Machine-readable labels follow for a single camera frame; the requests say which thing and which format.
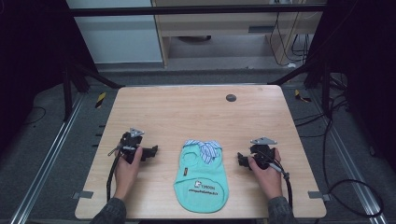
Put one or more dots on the white cabinet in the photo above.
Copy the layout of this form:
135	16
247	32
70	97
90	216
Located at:
118	40

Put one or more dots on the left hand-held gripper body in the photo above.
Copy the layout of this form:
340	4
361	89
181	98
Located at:
130	141

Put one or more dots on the person's left hand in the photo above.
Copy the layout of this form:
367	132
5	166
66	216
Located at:
125	174

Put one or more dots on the mint green pet shirt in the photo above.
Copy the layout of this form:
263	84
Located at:
200	180

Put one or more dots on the black metal stand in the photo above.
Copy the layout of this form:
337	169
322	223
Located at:
325	90
67	93

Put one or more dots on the grey round table grommet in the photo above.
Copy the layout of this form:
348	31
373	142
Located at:
231	98

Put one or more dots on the black horizontal frame bar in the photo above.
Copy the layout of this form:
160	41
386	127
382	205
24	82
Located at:
186	11

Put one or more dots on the dark curtain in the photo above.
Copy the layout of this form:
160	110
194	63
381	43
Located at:
367	68
28	62

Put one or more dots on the yellow black striped tape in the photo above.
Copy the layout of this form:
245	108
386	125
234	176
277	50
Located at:
100	100

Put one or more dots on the person's right hand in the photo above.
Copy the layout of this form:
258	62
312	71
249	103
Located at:
269	180

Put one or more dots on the light wooden desk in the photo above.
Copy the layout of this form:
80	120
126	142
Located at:
218	23

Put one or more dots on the metal floor rail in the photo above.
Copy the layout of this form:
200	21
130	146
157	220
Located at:
46	161
351	174

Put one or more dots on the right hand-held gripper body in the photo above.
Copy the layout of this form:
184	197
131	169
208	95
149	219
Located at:
264	152

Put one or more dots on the grey metal table bracket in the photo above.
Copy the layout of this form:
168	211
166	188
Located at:
83	194
318	195

